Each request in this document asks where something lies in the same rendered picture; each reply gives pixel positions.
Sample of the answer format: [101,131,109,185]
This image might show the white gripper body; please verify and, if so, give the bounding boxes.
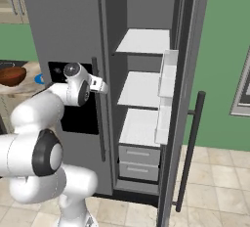
[96,77,110,96]

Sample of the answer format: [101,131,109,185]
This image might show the white fridge shelf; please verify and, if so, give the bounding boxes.
[113,28,171,57]
[116,70,161,110]
[118,108,162,148]

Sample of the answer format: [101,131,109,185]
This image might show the blue plate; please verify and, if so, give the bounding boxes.
[33,72,46,86]

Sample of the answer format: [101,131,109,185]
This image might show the white fridge door bin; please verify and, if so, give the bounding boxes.
[157,49,180,99]
[154,96,174,146]

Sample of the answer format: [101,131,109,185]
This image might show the grey fridge door with dispenser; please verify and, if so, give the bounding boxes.
[20,0,114,197]

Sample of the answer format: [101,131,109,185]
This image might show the grey fridge drawer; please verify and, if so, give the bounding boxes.
[117,144,162,166]
[117,160,161,183]

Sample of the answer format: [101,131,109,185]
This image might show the grey fridge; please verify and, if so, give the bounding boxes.
[19,0,210,227]

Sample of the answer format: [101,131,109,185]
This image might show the brown wooden bowl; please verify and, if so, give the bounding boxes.
[0,67,27,88]

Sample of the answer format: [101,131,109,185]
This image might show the grey fridge door with bins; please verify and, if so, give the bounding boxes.
[155,0,210,227]

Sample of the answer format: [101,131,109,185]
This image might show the black hob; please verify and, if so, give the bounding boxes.
[0,60,29,70]

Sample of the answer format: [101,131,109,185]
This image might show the beige base cupboards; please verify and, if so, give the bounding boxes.
[0,93,35,135]

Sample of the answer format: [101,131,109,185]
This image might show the grey framed window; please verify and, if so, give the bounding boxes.
[229,46,250,118]

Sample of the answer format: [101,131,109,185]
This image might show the dark fridge door handle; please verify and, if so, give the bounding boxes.
[91,57,107,163]
[172,90,207,213]

